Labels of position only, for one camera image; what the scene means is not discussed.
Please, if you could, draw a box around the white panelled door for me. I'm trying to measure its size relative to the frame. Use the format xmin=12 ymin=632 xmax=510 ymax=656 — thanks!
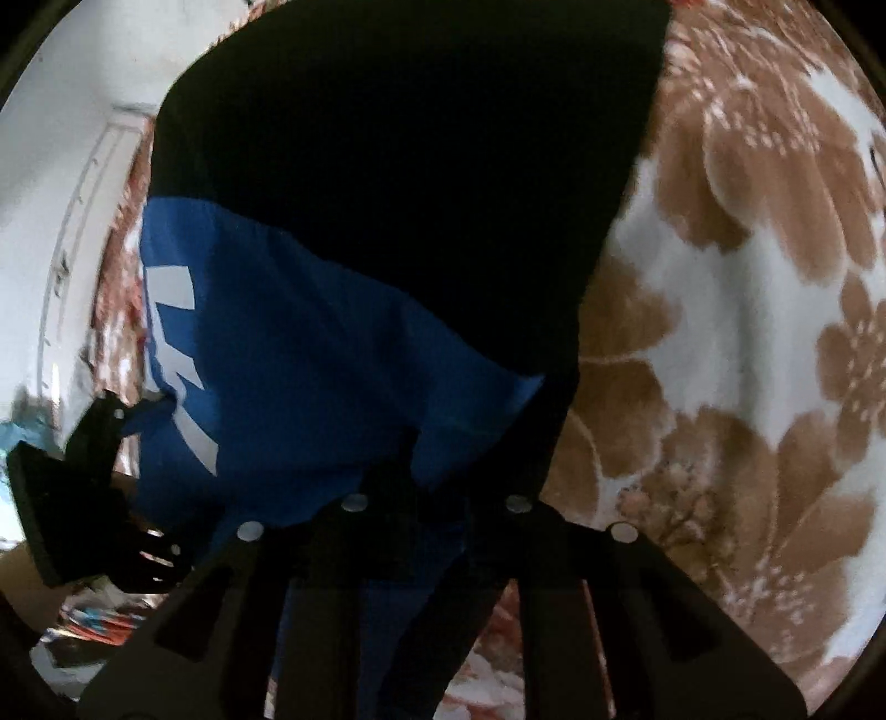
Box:
xmin=38 ymin=102 xmax=162 ymax=389

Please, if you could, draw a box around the brown white floral blanket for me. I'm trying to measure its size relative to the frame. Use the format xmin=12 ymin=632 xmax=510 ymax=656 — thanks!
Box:
xmin=81 ymin=0 xmax=886 ymax=720

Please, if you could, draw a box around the colourful printed cloth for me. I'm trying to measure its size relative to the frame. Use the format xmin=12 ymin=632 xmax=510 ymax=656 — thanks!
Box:
xmin=40 ymin=601 xmax=157 ymax=667

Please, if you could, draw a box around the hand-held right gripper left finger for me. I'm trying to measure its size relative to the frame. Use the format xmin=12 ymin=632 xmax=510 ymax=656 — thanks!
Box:
xmin=76 ymin=444 xmax=418 ymax=720

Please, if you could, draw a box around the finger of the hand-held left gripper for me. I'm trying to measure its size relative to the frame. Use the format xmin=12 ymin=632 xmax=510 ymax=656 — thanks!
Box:
xmin=65 ymin=389 xmax=132 ymax=486
xmin=111 ymin=485 xmax=189 ymax=594

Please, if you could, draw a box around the blue and black jacket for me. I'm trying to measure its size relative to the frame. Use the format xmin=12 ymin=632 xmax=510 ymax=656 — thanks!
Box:
xmin=130 ymin=0 xmax=674 ymax=720

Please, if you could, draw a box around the teal cloth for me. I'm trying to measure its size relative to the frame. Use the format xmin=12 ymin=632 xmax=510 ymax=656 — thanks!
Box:
xmin=0 ymin=414 xmax=66 ymax=459

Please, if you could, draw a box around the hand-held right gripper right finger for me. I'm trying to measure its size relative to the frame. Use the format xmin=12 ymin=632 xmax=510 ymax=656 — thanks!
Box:
xmin=488 ymin=485 xmax=808 ymax=720

